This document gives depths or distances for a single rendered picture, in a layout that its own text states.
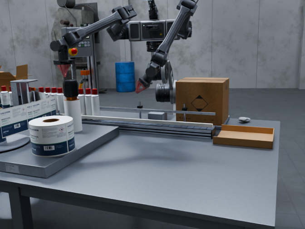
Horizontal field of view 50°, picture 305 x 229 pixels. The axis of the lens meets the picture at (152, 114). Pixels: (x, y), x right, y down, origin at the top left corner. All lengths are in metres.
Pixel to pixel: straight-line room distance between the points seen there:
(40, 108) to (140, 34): 1.04
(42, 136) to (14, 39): 9.56
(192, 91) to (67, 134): 0.86
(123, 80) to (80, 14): 1.99
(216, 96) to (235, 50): 7.21
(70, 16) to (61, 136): 7.41
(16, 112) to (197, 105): 1.05
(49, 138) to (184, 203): 0.69
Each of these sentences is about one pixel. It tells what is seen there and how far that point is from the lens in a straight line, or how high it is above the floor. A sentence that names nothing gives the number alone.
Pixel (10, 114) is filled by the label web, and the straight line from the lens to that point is 1.83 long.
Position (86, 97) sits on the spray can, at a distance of 2.15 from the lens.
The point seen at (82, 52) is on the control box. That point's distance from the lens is 2.23.
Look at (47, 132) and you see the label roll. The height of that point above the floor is 0.99.
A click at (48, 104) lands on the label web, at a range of 2.04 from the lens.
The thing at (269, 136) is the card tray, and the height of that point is 0.83.
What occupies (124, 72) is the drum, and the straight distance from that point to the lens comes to 8.83.
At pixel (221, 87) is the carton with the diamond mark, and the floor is 1.09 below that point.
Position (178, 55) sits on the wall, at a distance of 9.26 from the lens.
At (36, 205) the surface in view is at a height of 0.22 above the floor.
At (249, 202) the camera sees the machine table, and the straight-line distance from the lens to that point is 1.20.
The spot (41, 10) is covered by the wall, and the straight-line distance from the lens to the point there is 10.56.
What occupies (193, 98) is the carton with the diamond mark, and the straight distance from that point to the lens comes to 2.05.
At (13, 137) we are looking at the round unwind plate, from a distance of 1.90.
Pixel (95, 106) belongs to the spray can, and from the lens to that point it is 2.12.
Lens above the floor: 1.38
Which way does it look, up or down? 13 degrees down
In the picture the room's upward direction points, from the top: 2 degrees counter-clockwise
